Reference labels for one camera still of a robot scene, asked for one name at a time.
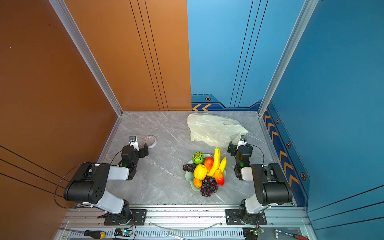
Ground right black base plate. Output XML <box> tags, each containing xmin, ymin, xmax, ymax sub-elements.
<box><xmin>225</xmin><ymin>209</ymin><xmax>268</xmax><ymax>226</ymax></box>

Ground red apple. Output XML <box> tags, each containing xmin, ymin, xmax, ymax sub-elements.
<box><xmin>204</xmin><ymin>157</ymin><xmax>214</xmax><ymax>172</ymax></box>

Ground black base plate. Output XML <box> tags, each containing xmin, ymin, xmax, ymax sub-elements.
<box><xmin>225</xmin><ymin>209</ymin><xmax>268</xmax><ymax>226</ymax></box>
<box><xmin>104</xmin><ymin>209</ymin><xmax>147</xmax><ymax>226</ymax></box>

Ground yellow banana bunch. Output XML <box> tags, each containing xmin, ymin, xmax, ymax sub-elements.
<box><xmin>207</xmin><ymin>148</ymin><xmax>228</xmax><ymax>177</ymax></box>

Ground green custard apple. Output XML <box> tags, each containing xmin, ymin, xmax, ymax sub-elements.
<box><xmin>192</xmin><ymin>152</ymin><xmax>205</xmax><ymax>165</ymax></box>

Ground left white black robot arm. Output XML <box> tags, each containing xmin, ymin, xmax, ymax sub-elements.
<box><xmin>64</xmin><ymin>144</ymin><xmax>149</xmax><ymax>226</ymax></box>

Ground silver wrench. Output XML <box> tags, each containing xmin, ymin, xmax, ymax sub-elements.
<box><xmin>166</xmin><ymin>232</ymin><xmax>189</xmax><ymax>240</ymax></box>

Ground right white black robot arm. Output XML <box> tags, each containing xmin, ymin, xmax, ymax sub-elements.
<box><xmin>226</xmin><ymin>141</ymin><xmax>293</xmax><ymax>225</ymax></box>

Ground left green circuit board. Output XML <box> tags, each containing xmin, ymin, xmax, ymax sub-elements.
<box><xmin>113</xmin><ymin>228</ymin><xmax>135</xmax><ymax>240</ymax></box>

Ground red handled tool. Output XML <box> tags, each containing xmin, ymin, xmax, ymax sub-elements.
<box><xmin>274</xmin><ymin>229</ymin><xmax>309</xmax><ymax>240</ymax></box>

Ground small orange mango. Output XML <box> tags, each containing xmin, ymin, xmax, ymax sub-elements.
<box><xmin>193</xmin><ymin>178</ymin><xmax>203</xmax><ymax>189</ymax></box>

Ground green circuit board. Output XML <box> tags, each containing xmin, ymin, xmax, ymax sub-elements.
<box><xmin>113</xmin><ymin>228</ymin><xmax>135</xmax><ymax>240</ymax></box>
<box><xmin>250</xmin><ymin>229</ymin><xmax>263</xmax><ymax>236</ymax></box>

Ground large purple grape bunch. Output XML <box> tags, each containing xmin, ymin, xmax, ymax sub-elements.
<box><xmin>200</xmin><ymin>177</ymin><xmax>219</xmax><ymax>198</ymax></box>

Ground light green fruit plate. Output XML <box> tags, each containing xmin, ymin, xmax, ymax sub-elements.
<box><xmin>185</xmin><ymin>154</ymin><xmax>227</xmax><ymax>191</ymax></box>

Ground yellow black screwdriver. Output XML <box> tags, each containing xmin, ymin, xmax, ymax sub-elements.
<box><xmin>59</xmin><ymin>228</ymin><xmax>106</xmax><ymax>240</ymax></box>

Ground aluminium front rail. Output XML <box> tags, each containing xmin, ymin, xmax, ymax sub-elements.
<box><xmin>56</xmin><ymin>204</ymin><xmax>317</xmax><ymax>240</ymax></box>

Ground yellow ribbed fruit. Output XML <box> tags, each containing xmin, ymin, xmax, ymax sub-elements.
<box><xmin>194</xmin><ymin>165</ymin><xmax>208</xmax><ymax>180</ymax></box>

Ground translucent plastic bag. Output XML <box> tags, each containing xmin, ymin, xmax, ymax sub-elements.
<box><xmin>187</xmin><ymin>113</ymin><xmax>249</xmax><ymax>148</ymax></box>

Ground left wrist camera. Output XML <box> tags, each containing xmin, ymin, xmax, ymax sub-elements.
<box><xmin>129</xmin><ymin>136</ymin><xmax>139</xmax><ymax>151</ymax></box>

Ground right green circuit board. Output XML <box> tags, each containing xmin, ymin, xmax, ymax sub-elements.
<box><xmin>250</xmin><ymin>229</ymin><xmax>263</xmax><ymax>236</ymax></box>

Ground small purple grape bunch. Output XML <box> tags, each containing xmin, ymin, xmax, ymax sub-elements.
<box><xmin>183</xmin><ymin>163</ymin><xmax>197</xmax><ymax>173</ymax></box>

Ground clear tape roll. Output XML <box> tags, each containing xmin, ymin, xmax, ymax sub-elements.
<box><xmin>142</xmin><ymin>135</ymin><xmax>157</xmax><ymax>149</ymax></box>

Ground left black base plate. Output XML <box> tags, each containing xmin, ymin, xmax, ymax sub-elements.
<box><xmin>104</xmin><ymin>209</ymin><xmax>147</xmax><ymax>226</ymax></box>

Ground red yellow mango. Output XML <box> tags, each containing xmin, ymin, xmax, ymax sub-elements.
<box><xmin>215</xmin><ymin>170</ymin><xmax>225</xmax><ymax>186</ymax></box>

